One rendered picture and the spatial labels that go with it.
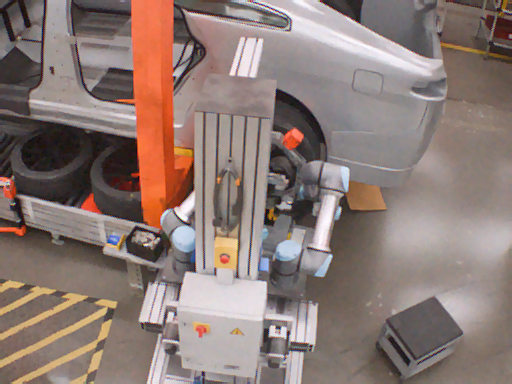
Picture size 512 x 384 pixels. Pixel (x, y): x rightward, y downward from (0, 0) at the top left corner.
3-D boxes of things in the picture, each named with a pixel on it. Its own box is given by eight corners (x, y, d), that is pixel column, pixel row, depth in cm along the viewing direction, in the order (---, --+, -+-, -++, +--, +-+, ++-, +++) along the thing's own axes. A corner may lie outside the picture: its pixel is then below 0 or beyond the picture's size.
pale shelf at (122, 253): (176, 250, 364) (176, 247, 362) (167, 270, 351) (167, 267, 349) (113, 235, 370) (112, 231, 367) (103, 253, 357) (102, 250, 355)
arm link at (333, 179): (297, 271, 295) (323, 163, 297) (326, 278, 292) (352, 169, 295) (295, 272, 283) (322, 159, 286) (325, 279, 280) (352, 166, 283)
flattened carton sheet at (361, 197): (371, 165, 503) (371, 162, 501) (386, 210, 463) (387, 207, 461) (337, 165, 500) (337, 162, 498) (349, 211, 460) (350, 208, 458)
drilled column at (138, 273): (150, 289, 392) (145, 247, 364) (145, 300, 384) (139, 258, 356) (136, 286, 393) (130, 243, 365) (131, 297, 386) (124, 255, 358)
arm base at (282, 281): (298, 291, 295) (300, 278, 288) (267, 288, 296) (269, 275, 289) (299, 268, 306) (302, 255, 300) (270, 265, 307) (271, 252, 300)
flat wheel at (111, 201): (184, 162, 449) (184, 137, 434) (182, 226, 401) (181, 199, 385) (99, 163, 444) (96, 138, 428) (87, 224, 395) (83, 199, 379)
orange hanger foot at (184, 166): (202, 162, 411) (202, 121, 388) (177, 214, 373) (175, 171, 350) (179, 158, 414) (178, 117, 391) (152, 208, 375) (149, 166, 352)
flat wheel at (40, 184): (10, 206, 403) (3, 182, 387) (21, 150, 451) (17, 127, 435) (93, 200, 413) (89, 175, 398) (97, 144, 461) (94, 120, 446)
